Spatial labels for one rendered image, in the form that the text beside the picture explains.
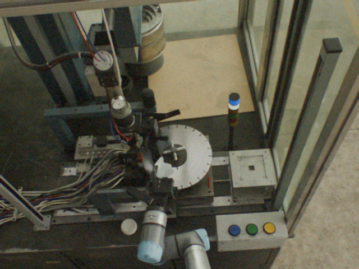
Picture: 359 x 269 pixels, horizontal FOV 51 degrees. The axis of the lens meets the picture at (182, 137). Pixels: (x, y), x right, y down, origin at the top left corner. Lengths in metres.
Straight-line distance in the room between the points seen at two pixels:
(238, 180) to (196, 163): 0.19
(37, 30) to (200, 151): 0.88
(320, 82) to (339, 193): 1.80
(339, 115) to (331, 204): 1.78
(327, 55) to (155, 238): 0.72
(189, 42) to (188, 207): 1.08
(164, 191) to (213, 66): 1.15
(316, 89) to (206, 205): 0.91
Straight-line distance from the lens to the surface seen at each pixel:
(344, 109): 0.95
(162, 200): 1.27
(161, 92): 2.14
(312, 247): 2.57
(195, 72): 2.22
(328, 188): 2.76
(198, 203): 1.77
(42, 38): 1.83
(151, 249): 1.20
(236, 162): 1.71
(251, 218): 1.61
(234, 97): 1.58
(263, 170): 1.70
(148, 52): 2.06
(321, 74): 1.00
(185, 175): 1.62
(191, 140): 1.71
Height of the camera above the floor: 2.39
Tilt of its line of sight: 57 degrees down
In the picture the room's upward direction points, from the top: 7 degrees counter-clockwise
